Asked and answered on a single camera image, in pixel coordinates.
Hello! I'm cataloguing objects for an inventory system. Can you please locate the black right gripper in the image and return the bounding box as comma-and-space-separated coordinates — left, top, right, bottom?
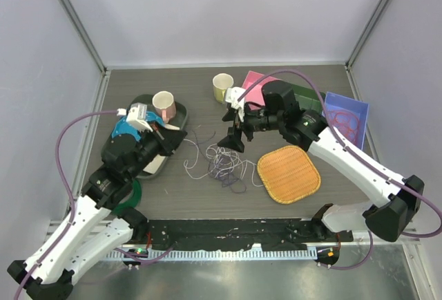
218, 101, 284, 152

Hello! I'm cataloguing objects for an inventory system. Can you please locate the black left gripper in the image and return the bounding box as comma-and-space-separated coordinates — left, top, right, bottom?
126, 120, 186, 180

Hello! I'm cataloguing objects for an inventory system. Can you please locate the white cable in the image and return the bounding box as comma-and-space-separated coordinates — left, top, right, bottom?
182, 139, 265, 189

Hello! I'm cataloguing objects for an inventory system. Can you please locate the orange cable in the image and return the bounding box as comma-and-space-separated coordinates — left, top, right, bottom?
326, 108, 363, 144

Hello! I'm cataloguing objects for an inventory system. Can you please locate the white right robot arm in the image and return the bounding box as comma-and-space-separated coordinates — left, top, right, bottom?
218, 80, 424, 242

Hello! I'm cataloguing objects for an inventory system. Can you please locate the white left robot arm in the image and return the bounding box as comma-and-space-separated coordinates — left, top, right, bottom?
8, 125, 187, 299

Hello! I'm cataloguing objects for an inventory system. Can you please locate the dark green tray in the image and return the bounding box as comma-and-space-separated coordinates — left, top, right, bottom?
101, 94, 190, 180

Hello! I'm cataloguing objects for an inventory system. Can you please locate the cream wooden board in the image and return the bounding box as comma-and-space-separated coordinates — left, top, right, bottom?
143, 122, 180, 176

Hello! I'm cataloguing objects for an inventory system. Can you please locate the pink mug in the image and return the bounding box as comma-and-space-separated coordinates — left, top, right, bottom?
152, 91, 176, 123

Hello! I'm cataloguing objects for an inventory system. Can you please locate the pink drawer box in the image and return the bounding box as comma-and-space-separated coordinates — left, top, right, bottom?
242, 71, 278, 109

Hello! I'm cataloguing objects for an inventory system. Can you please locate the yellow mug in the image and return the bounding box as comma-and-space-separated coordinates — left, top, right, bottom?
212, 73, 234, 103

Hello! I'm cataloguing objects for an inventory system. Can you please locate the blue polka dot plate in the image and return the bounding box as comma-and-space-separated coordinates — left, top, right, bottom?
110, 111, 165, 144

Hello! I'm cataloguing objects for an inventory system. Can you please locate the green tape roll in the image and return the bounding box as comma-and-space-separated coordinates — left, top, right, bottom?
112, 179, 142, 215

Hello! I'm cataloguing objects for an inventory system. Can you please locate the orange woven basket tray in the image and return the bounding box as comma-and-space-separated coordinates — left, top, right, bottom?
257, 146, 321, 205

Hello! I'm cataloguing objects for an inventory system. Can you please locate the green drawer box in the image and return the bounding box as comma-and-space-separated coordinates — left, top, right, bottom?
291, 84, 323, 113

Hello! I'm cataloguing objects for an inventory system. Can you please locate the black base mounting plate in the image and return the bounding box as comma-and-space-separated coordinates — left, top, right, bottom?
148, 218, 354, 252

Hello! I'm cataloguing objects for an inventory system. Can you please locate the blue drawer box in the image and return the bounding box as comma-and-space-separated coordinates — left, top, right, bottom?
324, 92, 369, 150

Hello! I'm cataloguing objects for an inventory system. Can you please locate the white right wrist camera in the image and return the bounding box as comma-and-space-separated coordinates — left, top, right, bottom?
224, 87, 245, 122

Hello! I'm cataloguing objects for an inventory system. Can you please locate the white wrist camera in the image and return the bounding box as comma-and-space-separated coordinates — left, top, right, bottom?
224, 87, 245, 122
117, 103, 153, 133

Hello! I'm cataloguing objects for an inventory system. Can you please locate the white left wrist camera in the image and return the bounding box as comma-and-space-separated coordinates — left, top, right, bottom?
117, 103, 153, 133

